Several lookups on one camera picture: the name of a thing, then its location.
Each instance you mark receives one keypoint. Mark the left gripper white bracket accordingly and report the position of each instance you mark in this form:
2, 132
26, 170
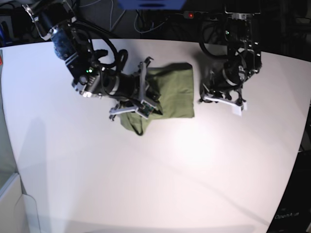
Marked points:
238, 103

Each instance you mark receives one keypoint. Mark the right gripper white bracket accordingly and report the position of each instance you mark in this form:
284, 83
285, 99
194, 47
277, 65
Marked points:
130, 90

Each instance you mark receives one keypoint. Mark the green T-shirt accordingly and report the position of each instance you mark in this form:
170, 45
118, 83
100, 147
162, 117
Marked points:
176, 86

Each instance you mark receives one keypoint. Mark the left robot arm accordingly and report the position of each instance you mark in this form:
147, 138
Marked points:
239, 21

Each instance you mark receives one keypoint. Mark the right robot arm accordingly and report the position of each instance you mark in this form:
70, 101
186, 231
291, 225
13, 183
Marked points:
93, 61

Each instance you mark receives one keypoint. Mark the black power strip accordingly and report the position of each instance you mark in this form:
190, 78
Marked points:
202, 15

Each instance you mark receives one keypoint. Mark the blue box overhead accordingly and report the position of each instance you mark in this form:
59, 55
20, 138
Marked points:
151, 4

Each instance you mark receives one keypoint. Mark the black OpenArm base box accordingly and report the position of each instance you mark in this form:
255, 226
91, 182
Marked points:
294, 211

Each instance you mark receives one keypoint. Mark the white bin at left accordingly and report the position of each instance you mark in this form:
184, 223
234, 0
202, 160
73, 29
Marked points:
18, 211

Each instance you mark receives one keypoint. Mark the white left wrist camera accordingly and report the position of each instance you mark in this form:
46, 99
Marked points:
238, 110

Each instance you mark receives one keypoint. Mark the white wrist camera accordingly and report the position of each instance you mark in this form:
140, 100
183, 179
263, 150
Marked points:
238, 110
145, 109

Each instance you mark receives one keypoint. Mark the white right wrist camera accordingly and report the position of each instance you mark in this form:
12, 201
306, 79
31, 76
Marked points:
145, 109

